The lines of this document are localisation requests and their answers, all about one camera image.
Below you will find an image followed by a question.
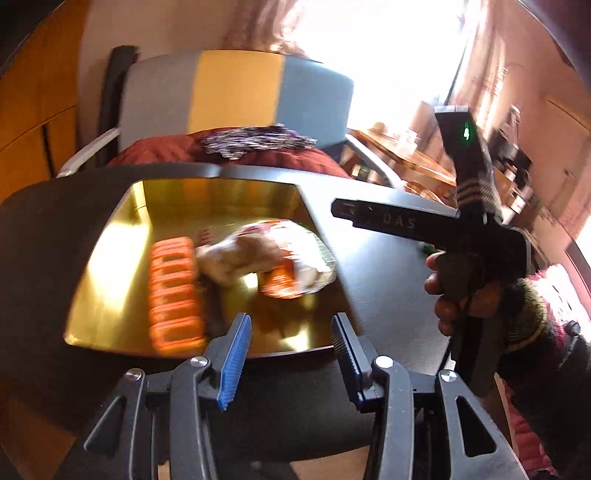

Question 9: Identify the person's right hand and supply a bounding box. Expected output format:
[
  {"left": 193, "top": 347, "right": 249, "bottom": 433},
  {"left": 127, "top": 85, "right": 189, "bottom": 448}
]
[{"left": 423, "top": 250, "right": 507, "bottom": 338}]

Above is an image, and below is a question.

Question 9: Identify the grey yellow blue armchair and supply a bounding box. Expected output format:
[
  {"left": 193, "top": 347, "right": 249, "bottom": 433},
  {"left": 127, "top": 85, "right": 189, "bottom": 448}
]
[{"left": 59, "top": 46, "right": 403, "bottom": 188}]

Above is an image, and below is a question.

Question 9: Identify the pink quilted blanket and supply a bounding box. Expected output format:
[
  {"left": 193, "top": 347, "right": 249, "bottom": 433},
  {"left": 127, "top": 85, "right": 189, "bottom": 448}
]
[{"left": 497, "top": 278, "right": 590, "bottom": 479}]

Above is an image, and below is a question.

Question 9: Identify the white orange snack bag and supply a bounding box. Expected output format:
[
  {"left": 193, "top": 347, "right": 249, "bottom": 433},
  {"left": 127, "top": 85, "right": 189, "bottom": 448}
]
[{"left": 195, "top": 219, "right": 337, "bottom": 300}]

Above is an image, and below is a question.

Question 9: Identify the wooden desk with clutter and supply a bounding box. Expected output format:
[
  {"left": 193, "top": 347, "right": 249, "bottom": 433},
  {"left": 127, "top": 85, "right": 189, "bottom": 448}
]
[{"left": 488, "top": 104, "right": 533, "bottom": 225}]

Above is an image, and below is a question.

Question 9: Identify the pink patterned curtain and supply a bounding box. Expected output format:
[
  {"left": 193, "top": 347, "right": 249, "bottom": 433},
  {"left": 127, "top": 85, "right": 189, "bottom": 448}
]
[{"left": 451, "top": 1, "right": 507, "bottom": 139}]

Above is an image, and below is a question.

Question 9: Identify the purple patterned scarf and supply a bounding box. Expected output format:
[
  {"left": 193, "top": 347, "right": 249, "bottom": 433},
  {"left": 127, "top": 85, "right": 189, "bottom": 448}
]
[{"left": 201, "top": 124, "right": 318, "bottom": 161}]

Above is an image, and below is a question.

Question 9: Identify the orange plastic rack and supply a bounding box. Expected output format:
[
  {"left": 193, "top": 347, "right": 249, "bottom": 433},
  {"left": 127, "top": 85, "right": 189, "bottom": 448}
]
[{"left": 148, "top": 236, "right": 205, "bottom": 353}]

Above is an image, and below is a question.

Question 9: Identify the wooden side table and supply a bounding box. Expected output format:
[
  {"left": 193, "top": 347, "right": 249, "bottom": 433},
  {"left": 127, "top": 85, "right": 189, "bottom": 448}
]
[{"left": 348, "top": 129, "right": 456, "bottom": 197}]

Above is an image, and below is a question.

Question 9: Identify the red quilted jacket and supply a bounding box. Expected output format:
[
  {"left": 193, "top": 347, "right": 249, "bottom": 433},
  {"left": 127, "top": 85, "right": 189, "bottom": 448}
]
[{"left": 108, "top": 124, "right": 349, "bottom": 178}]

